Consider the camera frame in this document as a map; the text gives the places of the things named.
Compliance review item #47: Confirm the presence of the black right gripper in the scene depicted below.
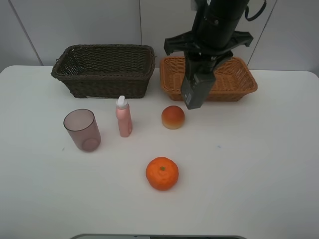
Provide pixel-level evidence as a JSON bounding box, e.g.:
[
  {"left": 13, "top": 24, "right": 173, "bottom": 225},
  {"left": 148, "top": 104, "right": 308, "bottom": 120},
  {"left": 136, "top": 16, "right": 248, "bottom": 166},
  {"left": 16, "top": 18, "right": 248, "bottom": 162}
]
[{"left": 164, "top": 14, "right": 253, "bottom": 85}]

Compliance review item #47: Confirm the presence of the dark green pump bottle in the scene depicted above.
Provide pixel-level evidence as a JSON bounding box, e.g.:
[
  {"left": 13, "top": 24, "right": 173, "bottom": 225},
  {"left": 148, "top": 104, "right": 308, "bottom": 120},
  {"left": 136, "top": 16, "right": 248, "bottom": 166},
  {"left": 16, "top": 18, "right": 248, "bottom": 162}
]
[{"left": 181, "top": 73, "right": 216, "bottom": 110}]

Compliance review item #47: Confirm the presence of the red orange peach fruit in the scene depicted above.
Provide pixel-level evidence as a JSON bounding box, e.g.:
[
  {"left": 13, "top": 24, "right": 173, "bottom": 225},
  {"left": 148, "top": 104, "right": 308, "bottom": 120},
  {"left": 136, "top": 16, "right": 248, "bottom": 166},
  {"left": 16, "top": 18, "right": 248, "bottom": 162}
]
[{"left": 161, "top": 106, "right": 185, "bottom": 129}]

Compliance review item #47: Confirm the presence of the orange tangerine fruit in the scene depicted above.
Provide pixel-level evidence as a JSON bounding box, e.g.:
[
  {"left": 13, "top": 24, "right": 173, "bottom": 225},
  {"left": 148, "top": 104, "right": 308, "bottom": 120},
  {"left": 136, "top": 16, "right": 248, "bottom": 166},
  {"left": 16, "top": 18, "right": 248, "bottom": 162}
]
[{"left": 146, "top": 157, "right": 179, "bottom": 191}]

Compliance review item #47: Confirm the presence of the translucent pink plastic cup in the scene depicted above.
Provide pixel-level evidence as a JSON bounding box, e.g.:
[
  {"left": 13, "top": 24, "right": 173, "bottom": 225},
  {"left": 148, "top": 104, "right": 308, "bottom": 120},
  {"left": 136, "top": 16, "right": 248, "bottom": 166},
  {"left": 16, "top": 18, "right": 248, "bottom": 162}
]
[{"left": 63, "top": 109, "right": 101, "bottom": 152}]

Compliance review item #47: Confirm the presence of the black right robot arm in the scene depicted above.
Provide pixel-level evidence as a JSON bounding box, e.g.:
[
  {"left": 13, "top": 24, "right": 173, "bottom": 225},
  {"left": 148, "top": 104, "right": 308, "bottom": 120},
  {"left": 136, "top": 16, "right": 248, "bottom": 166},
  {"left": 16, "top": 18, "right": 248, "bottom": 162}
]
[{"left": 164, "top": 0, "right": 253, "bottom": 83}]

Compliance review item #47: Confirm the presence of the light orange wicker basket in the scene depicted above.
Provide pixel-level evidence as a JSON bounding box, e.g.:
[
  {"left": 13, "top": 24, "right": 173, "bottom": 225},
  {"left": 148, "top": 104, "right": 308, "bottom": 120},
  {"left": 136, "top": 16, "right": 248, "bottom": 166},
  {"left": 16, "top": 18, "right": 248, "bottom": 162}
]
[{"left": 159, "top": 56, "right": 258, "bottom": 102}]

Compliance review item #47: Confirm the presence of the pink bottle white cap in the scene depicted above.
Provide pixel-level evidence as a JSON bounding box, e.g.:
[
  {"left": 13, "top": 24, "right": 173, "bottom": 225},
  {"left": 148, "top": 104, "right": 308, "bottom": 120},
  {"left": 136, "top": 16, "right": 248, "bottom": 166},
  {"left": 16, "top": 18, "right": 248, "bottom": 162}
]
[{"left": 116, "top": 96, "right": 133, "bottom": 137}]

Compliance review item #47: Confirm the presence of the dark brown wicker basket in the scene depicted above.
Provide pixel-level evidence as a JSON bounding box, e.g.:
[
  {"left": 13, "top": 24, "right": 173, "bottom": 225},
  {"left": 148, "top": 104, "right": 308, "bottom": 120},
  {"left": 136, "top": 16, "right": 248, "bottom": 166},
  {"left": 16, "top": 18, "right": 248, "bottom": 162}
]
[{"left": 51, "top": 44, "right": 155, "bottom": 99}]

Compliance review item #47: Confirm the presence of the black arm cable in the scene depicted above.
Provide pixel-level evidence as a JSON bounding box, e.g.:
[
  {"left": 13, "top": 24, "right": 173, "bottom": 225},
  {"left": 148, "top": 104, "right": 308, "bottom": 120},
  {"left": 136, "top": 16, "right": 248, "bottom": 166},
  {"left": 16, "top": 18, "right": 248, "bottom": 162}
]
[{"left": 244, "top": 0, "right": 267, "bottom": 21}]

